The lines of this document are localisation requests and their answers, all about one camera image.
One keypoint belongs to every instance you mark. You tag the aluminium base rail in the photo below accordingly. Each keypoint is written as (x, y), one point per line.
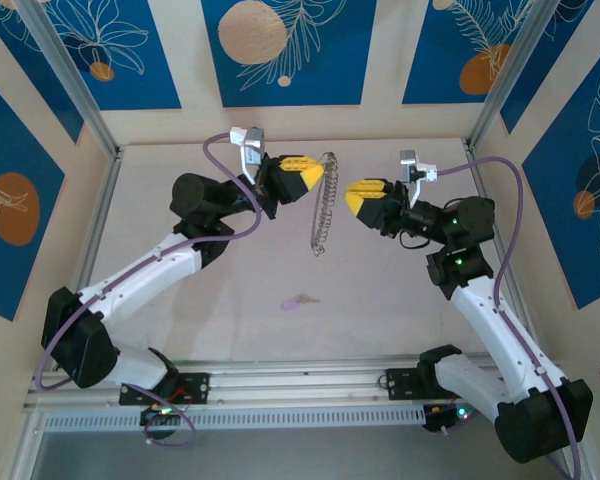
(300, 380)

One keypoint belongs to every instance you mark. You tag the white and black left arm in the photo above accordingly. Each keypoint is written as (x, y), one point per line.
(130, 280)

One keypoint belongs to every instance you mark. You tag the black controller board with LED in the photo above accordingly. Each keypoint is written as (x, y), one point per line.
(445, 417)
(160, 415)

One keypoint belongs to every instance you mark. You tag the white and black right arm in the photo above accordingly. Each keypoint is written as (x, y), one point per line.
(505, 340)

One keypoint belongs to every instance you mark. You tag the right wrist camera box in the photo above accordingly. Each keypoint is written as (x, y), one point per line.
(410, 162)

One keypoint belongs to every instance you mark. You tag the aluminium frame post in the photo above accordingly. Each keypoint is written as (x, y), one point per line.
(65, 70)
(515, 65)

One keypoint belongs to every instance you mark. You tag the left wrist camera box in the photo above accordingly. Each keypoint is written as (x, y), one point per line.
(252, 147)

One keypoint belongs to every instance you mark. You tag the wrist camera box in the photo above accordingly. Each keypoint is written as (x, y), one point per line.
(252, 147)
(410, 162)

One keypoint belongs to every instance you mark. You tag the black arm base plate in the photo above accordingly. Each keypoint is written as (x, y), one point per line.
(402, 384)
(195, 387)

